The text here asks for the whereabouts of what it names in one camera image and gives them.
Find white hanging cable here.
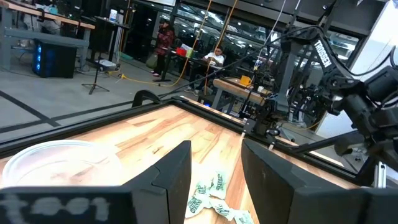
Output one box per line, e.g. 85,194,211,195
256,0,287,63

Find silver aluminium profile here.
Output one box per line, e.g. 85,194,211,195
374,161,388,189

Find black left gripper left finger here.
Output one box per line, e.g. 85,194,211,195
0,140,192,224

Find black tripod stand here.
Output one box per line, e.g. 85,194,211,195
81,40,110,95

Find black table clamp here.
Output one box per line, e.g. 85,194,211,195
132,89,162,108

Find clear plastic tub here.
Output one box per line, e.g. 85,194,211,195
1,139,124,188

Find wooden workbench grey frame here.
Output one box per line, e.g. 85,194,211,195
0,0,96,71

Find person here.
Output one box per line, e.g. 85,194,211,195
186,45,225,94
150,18,175,78

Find yellow hanging cable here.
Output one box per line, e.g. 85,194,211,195
107,0,214,88
202,0,239,96

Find black side table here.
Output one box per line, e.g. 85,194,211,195
93,15,131,63

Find wooden table grey legs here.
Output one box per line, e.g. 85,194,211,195
212,77,273,114

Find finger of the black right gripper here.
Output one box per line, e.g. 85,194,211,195
290,132,369,156

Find white box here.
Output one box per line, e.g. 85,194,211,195
95,58,118,72

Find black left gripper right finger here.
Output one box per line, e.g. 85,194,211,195
241,138,398,224

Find black computer tower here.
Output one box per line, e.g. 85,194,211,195
32,39,78,78

